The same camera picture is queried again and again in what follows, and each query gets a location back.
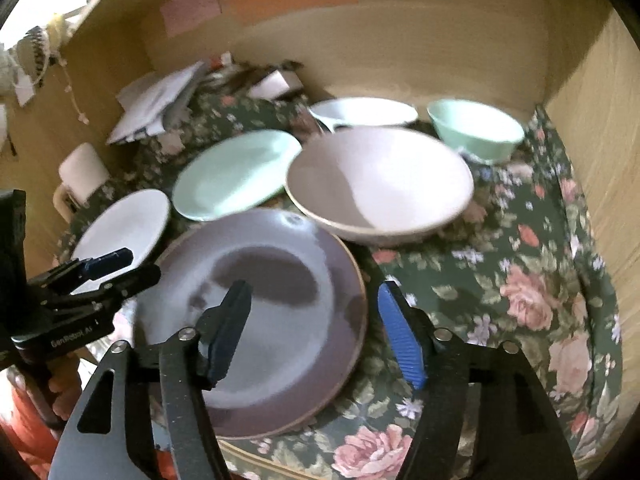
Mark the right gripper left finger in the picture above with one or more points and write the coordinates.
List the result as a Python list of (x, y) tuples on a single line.
[(109, 434)]

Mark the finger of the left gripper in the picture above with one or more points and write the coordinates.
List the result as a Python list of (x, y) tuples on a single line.
[(113, 293), (74, 273)]

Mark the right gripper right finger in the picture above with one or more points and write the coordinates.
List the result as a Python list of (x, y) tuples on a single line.
[(518, 435)]

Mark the white plate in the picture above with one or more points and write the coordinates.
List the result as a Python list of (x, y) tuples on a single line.
[(136, 222)]

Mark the mint green plate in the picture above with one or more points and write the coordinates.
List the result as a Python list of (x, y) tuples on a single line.
[(235, 175)]

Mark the purple plate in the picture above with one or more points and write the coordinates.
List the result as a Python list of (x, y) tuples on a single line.
[(305, 330)]

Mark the pink bowl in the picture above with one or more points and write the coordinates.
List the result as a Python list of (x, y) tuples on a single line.
[(379, 186)]

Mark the mint green bowl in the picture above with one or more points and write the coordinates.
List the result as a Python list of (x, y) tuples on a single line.
[(475, 129)]

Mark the white bowl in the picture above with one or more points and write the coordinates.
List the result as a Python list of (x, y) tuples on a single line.
[(362, 111)]

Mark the orange sleeve forearm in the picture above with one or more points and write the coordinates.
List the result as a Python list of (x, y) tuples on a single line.
[(26, 431)]

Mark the left hand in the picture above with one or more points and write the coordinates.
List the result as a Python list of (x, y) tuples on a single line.
[(56, 389)]

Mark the cream mug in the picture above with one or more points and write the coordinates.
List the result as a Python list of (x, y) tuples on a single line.
[(81, 174)]

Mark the floral tablecloth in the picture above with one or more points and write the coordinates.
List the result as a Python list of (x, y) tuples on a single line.
[(520, 263)]

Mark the white paper stack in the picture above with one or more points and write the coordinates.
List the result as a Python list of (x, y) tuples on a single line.
[(160, 107)]

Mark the small white box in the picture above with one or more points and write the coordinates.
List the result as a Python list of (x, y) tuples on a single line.
[(276, 85)]

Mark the pink sticky note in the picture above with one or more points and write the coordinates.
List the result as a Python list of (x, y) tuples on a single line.
[(180, 16)]

